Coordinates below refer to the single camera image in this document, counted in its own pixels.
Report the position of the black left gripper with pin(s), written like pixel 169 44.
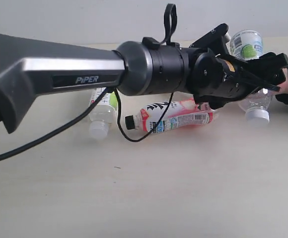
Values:
pixel 218 81

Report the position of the pink bottle black cap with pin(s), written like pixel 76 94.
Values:
pixel 165 116

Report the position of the white orange green label bottle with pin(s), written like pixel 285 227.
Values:
pixel 103 116

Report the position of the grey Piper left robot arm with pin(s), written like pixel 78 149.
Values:
pixel 31 68

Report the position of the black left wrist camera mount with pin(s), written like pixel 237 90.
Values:
pixel 215 40

